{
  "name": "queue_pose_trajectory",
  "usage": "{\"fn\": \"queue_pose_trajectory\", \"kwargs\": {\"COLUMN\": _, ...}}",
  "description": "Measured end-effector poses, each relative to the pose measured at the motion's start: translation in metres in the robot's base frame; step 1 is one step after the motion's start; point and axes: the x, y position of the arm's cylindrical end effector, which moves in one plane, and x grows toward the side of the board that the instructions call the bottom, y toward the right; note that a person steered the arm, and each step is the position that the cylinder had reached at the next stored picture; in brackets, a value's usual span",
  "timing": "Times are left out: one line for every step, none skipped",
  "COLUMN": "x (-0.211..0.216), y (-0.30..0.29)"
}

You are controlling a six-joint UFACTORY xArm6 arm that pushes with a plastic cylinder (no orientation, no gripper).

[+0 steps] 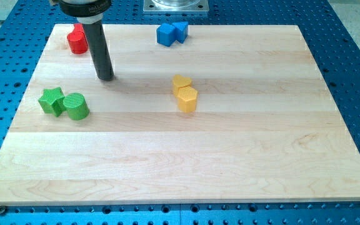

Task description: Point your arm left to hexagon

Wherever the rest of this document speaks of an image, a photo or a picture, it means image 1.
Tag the blue cube block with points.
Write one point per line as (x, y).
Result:
(166, 34)

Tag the yellow heart block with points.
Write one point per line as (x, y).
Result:
(178, 82)

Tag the yellow hexagon block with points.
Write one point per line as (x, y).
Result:
(187, 99)

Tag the light wooden board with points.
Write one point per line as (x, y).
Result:
(265, 128)

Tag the blue triangle block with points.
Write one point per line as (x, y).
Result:
(181, 30)

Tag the green cylinder block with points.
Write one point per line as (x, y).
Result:
(76, 106)

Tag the red block behind rod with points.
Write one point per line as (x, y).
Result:
(78, 27)

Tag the green star block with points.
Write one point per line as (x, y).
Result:
(51, 101)

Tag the red cylinder block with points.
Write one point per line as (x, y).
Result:
(77, 42)

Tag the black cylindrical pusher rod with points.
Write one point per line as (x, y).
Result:
(96, 40)

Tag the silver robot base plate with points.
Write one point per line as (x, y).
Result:
(157, 6)

